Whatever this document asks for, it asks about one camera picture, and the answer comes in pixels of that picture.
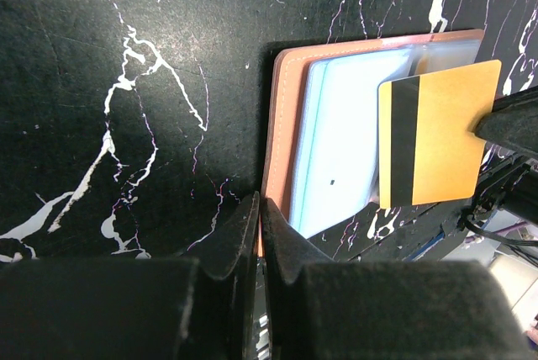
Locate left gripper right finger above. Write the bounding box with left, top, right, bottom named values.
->
left=261, top=199, right=531, bottom=359

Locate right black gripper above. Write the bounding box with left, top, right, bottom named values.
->
left=462, top=86, right=537, bottom=246

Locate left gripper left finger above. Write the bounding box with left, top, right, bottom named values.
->
left=1, top=193, right=260, bottom=359

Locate gold magnetic stripe card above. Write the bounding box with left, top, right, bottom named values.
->
left=378, top=60, right=502, bottom=209

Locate pink leather card holder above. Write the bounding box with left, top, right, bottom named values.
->
left=261, top=29, right=484, bottom=238

